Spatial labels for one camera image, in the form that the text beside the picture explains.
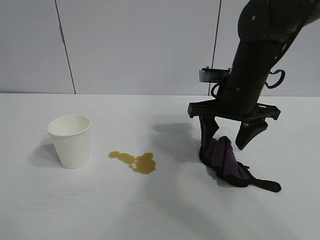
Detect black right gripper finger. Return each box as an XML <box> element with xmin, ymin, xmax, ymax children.
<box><xmin>235</xmin><ymin>120</ymin><xmax>269</xmax><ymax>151</ymax></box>
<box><xmin>199</xmin><ymin>115</ymin><xmax>220</xmax><ymax>155</ymax></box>

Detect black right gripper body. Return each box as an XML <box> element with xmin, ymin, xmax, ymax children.
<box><xmin>187</xmin><ymin>81</ymin><xmax>282</xmax><ymax>123</ymax></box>

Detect purple cloth with black trim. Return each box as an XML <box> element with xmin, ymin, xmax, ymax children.
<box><xmin>198</xmin><ymin>135</ymin><xmax>282</xmax><ymax>193</ymax></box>

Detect white paper cup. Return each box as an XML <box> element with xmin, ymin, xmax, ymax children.
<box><xmin>46</xmin><ymin>114</ymin><xmax>91</xmax><ymax>170</ymax></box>

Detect brown liquid spill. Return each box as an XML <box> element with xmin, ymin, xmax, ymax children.
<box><xmin>107</xmin><ymin>149</ymin><xmax>158</xmax><ymax>175</ymax></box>

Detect black camera cable loop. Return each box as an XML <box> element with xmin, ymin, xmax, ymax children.
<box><xmin>210</xmin><ymin>82</ymin><xmax>223</xmax><ymax>99</ymax></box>

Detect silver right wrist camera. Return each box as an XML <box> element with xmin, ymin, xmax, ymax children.
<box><xmin>199</xmin><ymin>66</ymin><xmax>232</xmax><ymax>83</ymax></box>

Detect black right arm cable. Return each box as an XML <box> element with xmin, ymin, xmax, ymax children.
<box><xmin>265</xmin><ymin>14</ymin><xmax>311</xmax><ymax>89</ymax></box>

